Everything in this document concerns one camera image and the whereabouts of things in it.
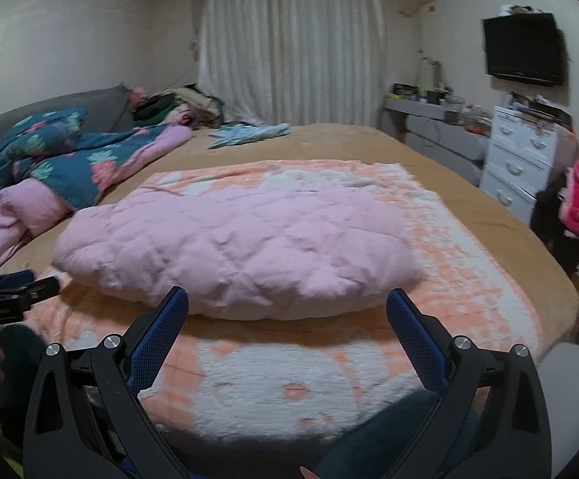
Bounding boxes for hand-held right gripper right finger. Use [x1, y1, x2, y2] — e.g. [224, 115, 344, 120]
[385, 287, 554, 479]

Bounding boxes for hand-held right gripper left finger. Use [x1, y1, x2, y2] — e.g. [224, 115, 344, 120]
[22, 285, 230, 479]

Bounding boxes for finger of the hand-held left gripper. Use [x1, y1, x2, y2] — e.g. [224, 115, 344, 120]
[0, 269, 61, 306]

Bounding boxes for pink quilted jacket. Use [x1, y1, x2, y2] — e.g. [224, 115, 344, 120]
[51, 180, 427, 321]

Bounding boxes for pile of mixed clothes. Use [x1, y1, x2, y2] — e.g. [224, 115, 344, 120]
[130, 85, 225, 131]

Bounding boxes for person's dark teal trousers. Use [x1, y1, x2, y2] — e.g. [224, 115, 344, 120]
[0, 324, 474, 479]

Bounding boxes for orange checked cat blanket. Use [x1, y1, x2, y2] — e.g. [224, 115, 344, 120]
[20, 160, 544, 442]

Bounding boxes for blue floral quilt pink lining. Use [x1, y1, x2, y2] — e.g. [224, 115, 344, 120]
[0, 107, 193, 280]

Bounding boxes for grey pillow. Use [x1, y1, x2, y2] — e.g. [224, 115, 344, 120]
[0, 84, 135, 141]

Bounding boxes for grey curved desk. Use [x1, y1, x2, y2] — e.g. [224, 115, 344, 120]
[384, 95, 490, 185]

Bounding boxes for white drawer chest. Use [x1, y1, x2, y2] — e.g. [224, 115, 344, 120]
[479, 105, 574, 223]

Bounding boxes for light blue cloth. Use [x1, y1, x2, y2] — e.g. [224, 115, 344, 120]
[208, 122, 291, 149]

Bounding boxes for bed with tan cover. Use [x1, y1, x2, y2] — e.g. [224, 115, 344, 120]
[0, 122, 579, 375]

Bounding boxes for assorted small desk items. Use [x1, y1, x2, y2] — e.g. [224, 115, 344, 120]
[391, 60, 492, 133]

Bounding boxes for white pleated curtain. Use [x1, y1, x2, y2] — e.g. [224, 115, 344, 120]
[197, 0, 387, 128]

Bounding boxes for black wall television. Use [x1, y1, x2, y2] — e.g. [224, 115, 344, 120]
[483, 12, 567, 87]

